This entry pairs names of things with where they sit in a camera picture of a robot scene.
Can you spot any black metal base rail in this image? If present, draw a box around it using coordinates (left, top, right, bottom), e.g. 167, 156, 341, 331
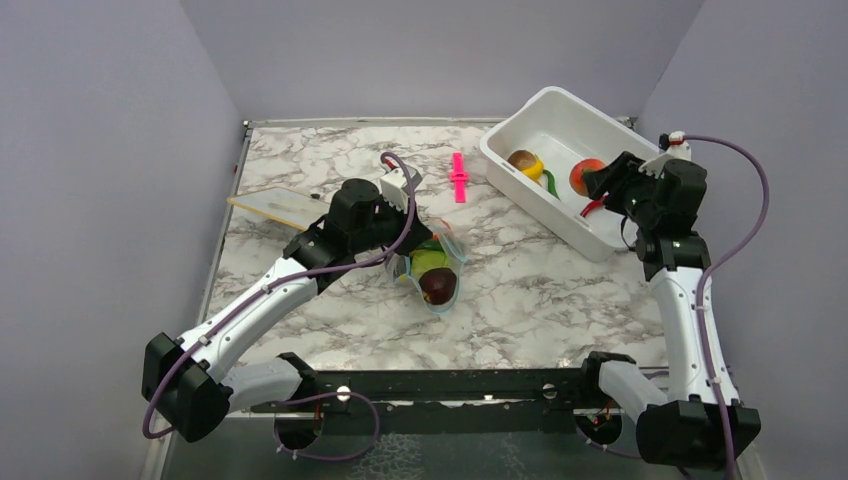
250, 355, 624, 443

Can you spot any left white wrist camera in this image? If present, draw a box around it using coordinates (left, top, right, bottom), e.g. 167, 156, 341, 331
378, 167, 409, 213

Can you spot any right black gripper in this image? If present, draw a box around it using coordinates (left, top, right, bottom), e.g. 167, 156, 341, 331
584, 152, 663, 228

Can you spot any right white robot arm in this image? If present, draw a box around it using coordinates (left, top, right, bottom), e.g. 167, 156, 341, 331
570, 152, 761, 475

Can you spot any dark green pepper toy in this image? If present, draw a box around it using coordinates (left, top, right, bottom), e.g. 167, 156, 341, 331
416, 238, 445, 253

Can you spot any dark maroon plum toy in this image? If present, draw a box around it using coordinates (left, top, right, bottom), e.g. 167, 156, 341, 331
418, 267, 457, 306

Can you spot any red chili pepper toy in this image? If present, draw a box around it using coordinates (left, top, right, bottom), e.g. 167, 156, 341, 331
580, 200, 603, 217

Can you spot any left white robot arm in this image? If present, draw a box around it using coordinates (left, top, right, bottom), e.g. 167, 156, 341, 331
141, 178, 431, 442

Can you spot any green cabbage toy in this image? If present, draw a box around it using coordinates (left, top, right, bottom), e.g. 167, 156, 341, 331
410, 250, 451, 281

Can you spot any yellow banana toy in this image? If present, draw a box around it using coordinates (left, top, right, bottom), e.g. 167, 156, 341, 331
521, 156, 545, 183

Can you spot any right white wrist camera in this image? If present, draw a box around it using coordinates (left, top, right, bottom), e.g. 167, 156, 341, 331
638, 131, 692, 178

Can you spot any white plastic bin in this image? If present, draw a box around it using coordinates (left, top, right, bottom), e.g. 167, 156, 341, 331
479, 86, 660, 262

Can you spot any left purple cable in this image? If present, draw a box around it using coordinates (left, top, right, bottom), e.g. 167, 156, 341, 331
142, 151, 419, 441

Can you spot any pink plastic clip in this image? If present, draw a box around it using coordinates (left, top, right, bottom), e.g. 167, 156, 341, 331
449, 152, 469, 203

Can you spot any clear zip top bag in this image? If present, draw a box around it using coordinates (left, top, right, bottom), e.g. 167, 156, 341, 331
385, 219, 468, 315

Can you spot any peach toy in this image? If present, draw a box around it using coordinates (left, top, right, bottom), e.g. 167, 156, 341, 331
569, 158, 606, 198

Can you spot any green cucumber toy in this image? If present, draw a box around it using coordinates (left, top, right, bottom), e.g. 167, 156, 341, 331
543, 169, 559, 199

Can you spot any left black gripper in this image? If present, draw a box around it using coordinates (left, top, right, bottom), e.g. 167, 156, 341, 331
351, 193, 434, 257

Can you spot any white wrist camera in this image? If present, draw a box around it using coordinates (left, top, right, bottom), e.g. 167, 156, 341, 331
378, 167, 409, 213
638, 131, 692, 178

